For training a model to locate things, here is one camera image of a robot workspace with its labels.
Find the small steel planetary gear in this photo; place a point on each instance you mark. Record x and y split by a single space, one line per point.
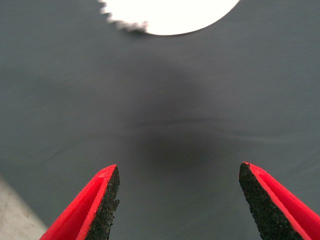
121 21

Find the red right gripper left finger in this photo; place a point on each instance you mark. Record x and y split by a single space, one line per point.
82 215

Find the round metal carrier plate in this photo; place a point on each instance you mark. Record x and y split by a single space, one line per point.
175 15

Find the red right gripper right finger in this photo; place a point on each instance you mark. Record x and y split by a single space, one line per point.
280 212

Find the dark table cloth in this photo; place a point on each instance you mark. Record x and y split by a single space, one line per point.
160 100

